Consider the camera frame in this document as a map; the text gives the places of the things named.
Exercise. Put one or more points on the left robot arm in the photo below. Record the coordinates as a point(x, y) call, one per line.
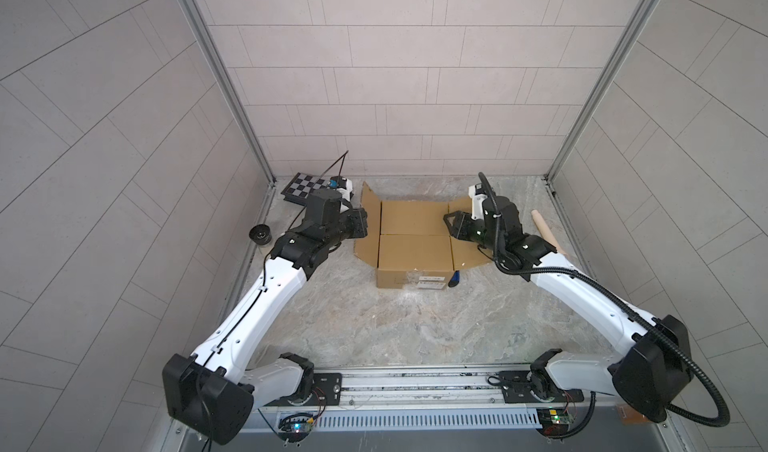
point(212, 391)

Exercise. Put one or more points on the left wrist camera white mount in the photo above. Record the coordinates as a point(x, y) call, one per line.
point(345, 187)

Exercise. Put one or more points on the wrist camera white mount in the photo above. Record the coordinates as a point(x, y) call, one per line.
point(345, 187)
point(477, 195)

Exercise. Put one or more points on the left green circuit board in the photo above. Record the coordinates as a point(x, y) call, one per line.
point(295, 428)

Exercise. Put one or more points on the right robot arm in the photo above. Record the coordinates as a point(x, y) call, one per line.
point(650, 362)

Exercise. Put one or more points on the right green circuit board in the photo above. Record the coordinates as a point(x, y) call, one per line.
point(554, 421)

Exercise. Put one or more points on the corner aluminium post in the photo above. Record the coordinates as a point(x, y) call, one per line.
point(205, 40)
point(621, 51)

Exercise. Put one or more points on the green circuit board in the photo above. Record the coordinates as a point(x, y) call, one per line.
point(295, 428)
point(554, 421)

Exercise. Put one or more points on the wooden rolling pin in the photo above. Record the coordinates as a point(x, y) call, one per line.
point(545, 231)

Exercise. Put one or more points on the blue utility knife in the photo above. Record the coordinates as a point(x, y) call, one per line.
point(455, 280)

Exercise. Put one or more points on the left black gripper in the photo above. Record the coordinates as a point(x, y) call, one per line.
point(358, 219)

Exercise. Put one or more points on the black white chessboard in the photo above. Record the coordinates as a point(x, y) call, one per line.
point(301, 186)

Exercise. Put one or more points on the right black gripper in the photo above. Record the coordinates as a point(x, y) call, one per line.
point(460, 222)

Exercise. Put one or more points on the right corner aluminium post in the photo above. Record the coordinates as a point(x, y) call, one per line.
point(621, 51)

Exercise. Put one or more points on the aluminium front rail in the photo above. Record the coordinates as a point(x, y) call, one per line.
point(440, 409)

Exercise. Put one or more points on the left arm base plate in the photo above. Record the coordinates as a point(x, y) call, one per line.
point(325, 391)

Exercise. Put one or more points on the left corner aluminium post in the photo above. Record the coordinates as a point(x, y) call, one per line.
point(205, 40)

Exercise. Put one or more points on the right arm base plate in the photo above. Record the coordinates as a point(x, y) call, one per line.
point(520, 387)

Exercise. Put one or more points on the brown jar black lid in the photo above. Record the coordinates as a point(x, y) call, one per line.
point(630, 416)

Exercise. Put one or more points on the glass jar black lid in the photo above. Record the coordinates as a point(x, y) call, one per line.
point(261, 235)

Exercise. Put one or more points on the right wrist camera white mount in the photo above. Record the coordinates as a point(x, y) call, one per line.
point(477, 195)

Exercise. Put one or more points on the brown cardboard express box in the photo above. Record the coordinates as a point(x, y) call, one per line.
point(408, 242)

